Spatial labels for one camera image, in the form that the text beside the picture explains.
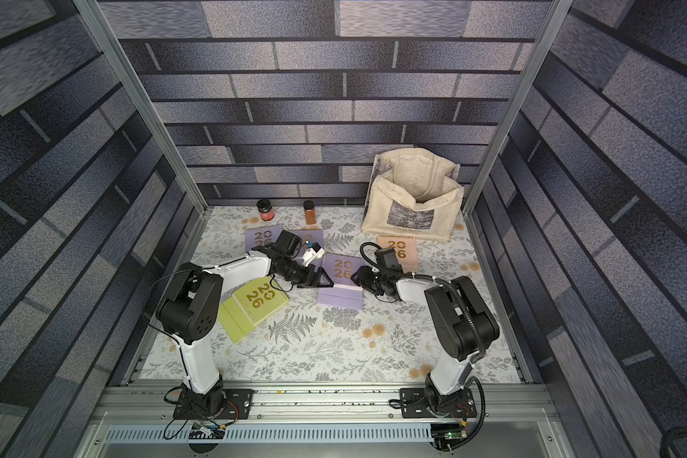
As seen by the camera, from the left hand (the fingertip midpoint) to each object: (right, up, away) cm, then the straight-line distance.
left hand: (327, 283), depth 89 cm
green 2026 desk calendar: (-26, -8, +1) cm, 27 cm away
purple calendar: (-28, +15, +21) cm, 38 cm away
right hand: (+9, +1, +7) cm, 11 cm away
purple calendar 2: (-7, +15, +23) cm, 28 cm away
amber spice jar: (-8, +24, +21) cm, 33 cm away
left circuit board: (-29, -34, -18) cm, 49 cm away
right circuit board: (+32, -35, -19) cm, 51 cm away
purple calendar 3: (+6, -4, +3) cm, 8 cm away
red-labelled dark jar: (-26, +25, +21) cm, 42 cm away
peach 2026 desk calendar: (+28, +10, +16) cm, 34 cm away
